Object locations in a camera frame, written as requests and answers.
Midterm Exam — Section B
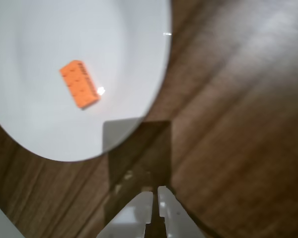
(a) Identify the white round plate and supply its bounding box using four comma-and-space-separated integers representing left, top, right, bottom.
0, 0, 173, 162

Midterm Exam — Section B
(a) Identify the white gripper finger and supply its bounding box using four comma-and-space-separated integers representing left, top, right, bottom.
96, 190, 154, 238
157, 185, 205, 238

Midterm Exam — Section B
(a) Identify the orange lego block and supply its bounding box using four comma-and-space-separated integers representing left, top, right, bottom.
59, 59, 102, 111

